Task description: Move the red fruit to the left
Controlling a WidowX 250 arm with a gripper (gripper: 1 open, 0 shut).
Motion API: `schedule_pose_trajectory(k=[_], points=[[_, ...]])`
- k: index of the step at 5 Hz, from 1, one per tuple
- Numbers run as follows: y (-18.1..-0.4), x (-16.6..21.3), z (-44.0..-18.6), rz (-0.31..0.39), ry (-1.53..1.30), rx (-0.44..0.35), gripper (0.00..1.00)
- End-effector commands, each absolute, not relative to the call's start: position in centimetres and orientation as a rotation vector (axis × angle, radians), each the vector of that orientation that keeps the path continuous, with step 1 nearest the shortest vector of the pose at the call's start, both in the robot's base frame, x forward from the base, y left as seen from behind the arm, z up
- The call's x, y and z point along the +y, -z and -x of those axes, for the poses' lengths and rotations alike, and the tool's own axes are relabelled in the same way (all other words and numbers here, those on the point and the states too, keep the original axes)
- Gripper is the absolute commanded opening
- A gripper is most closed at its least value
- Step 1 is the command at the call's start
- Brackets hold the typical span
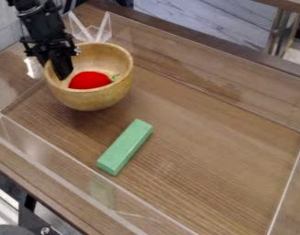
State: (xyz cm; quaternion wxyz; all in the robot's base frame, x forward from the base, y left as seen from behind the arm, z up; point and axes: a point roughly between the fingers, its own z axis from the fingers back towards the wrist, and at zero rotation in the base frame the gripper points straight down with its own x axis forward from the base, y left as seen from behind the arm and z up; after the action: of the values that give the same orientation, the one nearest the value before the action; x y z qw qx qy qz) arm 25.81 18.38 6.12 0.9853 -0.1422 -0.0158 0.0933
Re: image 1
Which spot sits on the clear acrylic corner bracket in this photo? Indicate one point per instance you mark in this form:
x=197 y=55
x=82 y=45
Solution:
x=93 y=33

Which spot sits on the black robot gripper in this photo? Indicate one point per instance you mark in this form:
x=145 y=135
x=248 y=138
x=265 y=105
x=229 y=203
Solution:
x=46 y=41

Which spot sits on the clear acrylic tray wall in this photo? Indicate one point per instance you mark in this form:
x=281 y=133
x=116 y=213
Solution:
x=98 y=206

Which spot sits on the black table frame leg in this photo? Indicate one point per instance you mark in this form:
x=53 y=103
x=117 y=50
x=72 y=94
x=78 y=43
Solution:
x=32 y=224

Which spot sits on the metal table leg background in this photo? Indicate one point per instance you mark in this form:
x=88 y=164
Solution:
x=282 y=33

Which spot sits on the red plush fruit green leaf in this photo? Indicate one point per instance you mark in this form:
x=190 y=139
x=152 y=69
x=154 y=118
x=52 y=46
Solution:
x=90 y=80

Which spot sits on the light wooden bowl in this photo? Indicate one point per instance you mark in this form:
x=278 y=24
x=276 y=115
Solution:
x=101 y=58

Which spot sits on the green rectangular block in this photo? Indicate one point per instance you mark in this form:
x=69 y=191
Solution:
x=117 y=156

